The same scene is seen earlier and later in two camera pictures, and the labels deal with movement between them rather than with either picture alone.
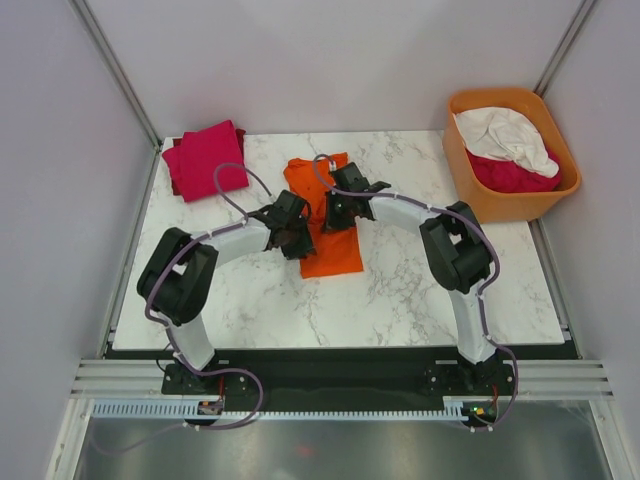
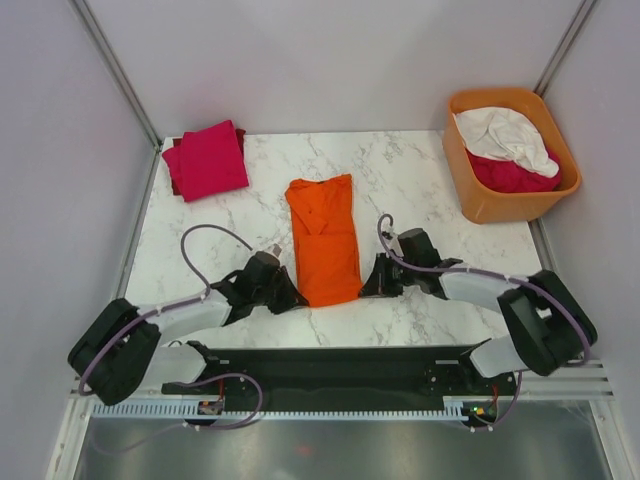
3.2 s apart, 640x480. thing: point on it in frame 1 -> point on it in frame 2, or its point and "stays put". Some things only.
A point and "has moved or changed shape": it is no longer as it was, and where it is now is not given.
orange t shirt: x=333 y=252 has moved or changed shape
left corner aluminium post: x=116 y=69 stays put
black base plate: x=340 y=381 stays put
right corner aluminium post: x=564 y=47 stays put
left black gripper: x=305 y=247 -> x=291 y=299
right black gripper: x=332 y=223 -> x=378 y=282
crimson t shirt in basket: x=502 y=175 stays put
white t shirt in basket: x=505 y=133 stays put
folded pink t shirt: x=209 y=162 stays put
